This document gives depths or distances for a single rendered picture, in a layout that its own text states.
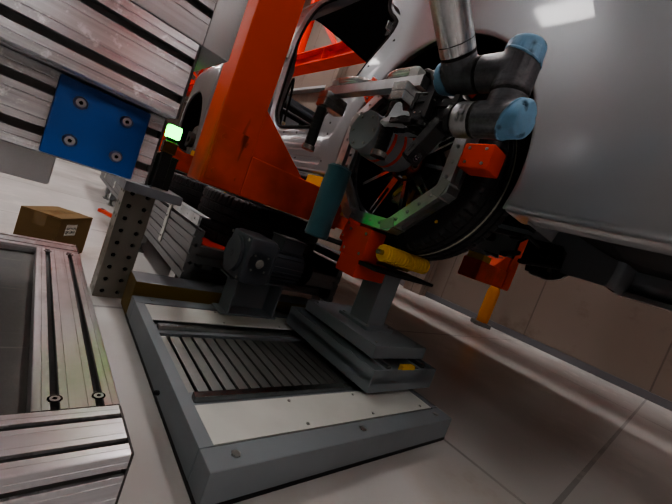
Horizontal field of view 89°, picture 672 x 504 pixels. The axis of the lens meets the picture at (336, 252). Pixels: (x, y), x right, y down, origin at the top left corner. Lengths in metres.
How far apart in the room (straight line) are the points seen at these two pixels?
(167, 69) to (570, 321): 4.64
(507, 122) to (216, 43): 0.51
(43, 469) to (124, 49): 0.42
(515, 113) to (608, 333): 4.12
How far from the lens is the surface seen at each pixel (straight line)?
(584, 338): 4.76
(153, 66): 0.47
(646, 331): 4.71
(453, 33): 0.85
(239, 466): 0.74
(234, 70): 1.41
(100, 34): 0.47
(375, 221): 1.15
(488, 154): 1.02
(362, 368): 1.14
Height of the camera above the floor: 0.54
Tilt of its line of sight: 4 degrees down
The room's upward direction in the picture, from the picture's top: 20 degrees clockwise
